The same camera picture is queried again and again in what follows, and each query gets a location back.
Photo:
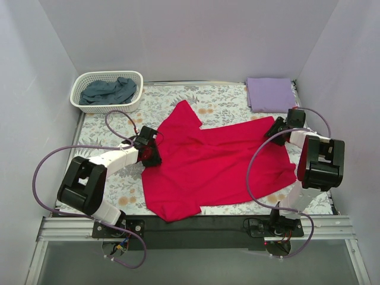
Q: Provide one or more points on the white perforated plastic basket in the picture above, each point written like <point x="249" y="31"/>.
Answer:
<point x="85" y="79"/>

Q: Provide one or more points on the red t shirt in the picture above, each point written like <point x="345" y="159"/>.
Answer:
<point x="210" y="167"/>

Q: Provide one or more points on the floral patterned table cloth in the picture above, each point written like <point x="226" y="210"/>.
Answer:
<point x="215" y="106"/>

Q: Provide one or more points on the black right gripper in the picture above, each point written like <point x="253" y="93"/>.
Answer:
<point x="274" y="130"/>

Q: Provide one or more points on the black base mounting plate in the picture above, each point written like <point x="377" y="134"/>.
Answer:
<point x="210" y="232"/>

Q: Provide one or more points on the folded purple t shirt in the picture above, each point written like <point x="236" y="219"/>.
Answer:
<point x="270" y="95"/>

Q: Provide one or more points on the crumpled grey-blue t shirt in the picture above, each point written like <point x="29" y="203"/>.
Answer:
<point x="102" y="92"/>

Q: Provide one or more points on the aluminium frame rail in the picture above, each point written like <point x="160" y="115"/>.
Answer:
<point x="65" y="229"/>

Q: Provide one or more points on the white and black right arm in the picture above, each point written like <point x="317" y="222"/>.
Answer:
<point x="320" y="168"/>

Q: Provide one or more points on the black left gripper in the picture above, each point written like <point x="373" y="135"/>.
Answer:
<point x="152" y="158"/>

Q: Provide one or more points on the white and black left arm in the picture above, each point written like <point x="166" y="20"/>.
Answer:
<point x="83" y="185"/>

